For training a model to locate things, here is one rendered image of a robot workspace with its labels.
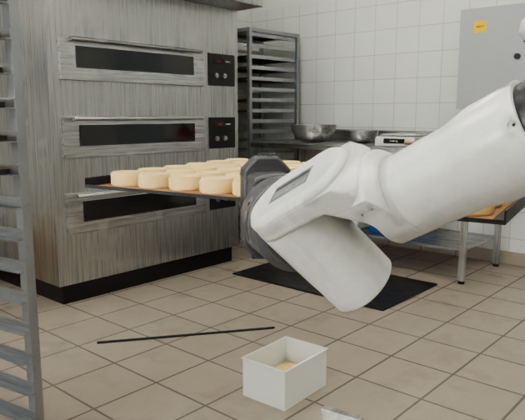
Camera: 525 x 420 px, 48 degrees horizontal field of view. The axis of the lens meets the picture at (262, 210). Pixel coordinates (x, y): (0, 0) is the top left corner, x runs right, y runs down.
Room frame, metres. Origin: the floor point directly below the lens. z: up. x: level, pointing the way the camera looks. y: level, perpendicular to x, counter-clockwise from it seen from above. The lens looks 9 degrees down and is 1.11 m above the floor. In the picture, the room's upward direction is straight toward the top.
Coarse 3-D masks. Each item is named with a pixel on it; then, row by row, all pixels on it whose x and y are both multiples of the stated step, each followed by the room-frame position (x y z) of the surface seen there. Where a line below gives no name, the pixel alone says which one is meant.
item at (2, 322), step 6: (0, 318) 1.67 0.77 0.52; (6, 318) 1.66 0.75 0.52; (12, 318) 1.64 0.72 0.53; (0, 324) 1.67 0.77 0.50; (6, 324) 1.66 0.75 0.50; (12, 324) 1.64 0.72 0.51; (18, 324) 1.63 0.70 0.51; (24, 324) 1.62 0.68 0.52; (6, 330) 1.62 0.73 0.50; (12, 330) 1.62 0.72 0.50; (18, 330) 1.62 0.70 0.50; (24, 330) 1.62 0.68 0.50
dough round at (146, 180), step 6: (144, 174) 0.87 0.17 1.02; (150, 174) 0.87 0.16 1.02; (156, 174) 0.87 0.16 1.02; (162, 174) 0.87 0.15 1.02; (168, 174) 0.88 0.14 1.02; (138, 180) 0.87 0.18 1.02; (144, 180) 0.86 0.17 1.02; (150, 180) 0.86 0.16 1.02; (156, 180) 0.86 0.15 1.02; (162, 180) 0.86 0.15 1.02; (138, 186) 0.87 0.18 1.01; (144, 186) 0.86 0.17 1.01; (150, 186) 0.86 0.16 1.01; (156, 186) 0.86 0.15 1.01; (162, 186) 0.86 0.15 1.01; (168, 186) 0.87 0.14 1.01
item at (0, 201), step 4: (0, 196) 1.65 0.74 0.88; (4, 196) 1.64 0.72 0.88; (8, 196) 1.63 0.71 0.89; (0, 200) 1.65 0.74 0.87; (4, 200) 1.64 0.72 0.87; (8, 200) 1.63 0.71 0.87; (12, 200) 1.62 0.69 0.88; (16, 200) 1.62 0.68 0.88; (20, 200) 1.61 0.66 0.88; (0, 204) 1.65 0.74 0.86; (4, 204) 1.64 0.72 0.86; (8, 204) 1.63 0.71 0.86; (12, 204) 1.62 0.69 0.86; (16, 204) 1.62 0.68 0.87; (20, 204) 1.61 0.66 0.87; (8, 208) 1.60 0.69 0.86; (12, 208) 1.59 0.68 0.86; (16, 208) 1.59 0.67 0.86
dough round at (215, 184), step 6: (204, 180) 0.81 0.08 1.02; (210, 180) 0.80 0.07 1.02; (216, 180) 0.80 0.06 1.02; (222, 180) 0.80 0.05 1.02; (228, 180) 0.81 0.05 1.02; (204, 186) 0.80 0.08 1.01; (210, 186) 0.80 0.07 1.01; (216, 186) 0.80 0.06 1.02; (222, 186) 0.80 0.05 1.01; (228, 186) 0.80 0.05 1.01; (204, 192) 0.81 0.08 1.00; (210, 192) 0.80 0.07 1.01; (216, 192) 0.80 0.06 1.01; (222, 192) 0.80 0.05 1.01; (228, 192) 0.81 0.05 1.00
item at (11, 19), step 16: (16, 0) 1.63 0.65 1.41; (16, 16) 1.63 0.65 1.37; (16, 32) 1.62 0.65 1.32; (16, 48) 1.62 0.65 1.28; (16, 64) 1.62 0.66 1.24; (16, 80) 1.62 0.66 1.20; (16, 96) 1.61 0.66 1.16; (16, 112) 1.61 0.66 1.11; (16, 128) 1.61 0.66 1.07; (16, 144) 1.61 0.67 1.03; (16, 160) 1.62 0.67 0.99; (16, 176) 1.62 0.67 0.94; (16, 192) 1.62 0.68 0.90; (32, 240) 1.63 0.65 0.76; (32, 256) 1.63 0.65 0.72; (32, 272) 1.63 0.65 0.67; (32, 288) 1.62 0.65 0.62; (32, 304) 1.62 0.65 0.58; (32, 320) 1.62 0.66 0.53; (32, 336) 1.62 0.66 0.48; (32, 352) 1.61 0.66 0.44; (32, 368) 1.61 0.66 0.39; (32, 400) 1.61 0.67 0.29
